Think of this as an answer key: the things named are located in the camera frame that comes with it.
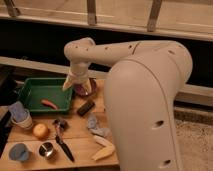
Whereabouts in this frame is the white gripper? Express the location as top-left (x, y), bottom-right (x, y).
top-left (62, 62), bottom-right (92, 94)

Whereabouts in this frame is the dark green eraser block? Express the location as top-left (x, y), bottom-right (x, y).
top-left (77, 100), bottom-right (95, 116)

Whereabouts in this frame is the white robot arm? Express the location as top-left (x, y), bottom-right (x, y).
top-left (64, 38), bottom-right (192, 171)

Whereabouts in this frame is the purple bowl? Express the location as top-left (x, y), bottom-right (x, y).
top-left (73, 78), bottom-right (97, 97)

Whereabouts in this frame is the red sausage toy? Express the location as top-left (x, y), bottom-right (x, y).
top-left (41, 99), bottom-right (58, 110)

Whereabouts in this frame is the light blue crumpled cloth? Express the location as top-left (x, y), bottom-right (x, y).
top-left (87, 114), bottom-right (110, 137)

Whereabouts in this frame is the green plastic tray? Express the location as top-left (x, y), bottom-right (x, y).
top-left (18, 78), bottom-right (73, 114)

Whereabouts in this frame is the dark purple toy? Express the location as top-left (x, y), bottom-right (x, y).
top-left (53, 118), bottom-right (68, 130)

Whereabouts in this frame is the orange apple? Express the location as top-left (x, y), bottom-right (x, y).
top-left (33, 123), bottom-right (49, 139)

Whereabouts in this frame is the white banana piece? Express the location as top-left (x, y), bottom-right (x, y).
top-left (93, 135), bottom-right (113, 146)

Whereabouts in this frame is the white cup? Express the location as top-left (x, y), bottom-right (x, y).
top-left (11, 110), bottom-right (33, 130)

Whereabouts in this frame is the small metal cup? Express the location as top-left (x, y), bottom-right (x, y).
top-left (39, 142), bottom-right (55, 159)

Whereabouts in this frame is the yellow banana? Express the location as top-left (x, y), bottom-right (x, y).
top-left (92, 146), bottom-right (115, 161)

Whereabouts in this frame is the blue plastic cup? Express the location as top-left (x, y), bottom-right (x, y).
top-left (9, 143), bottom-right (30, 162)

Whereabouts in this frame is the black handled knife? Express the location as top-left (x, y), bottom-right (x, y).
top-left (54, 125), bottom-right (75, 162)

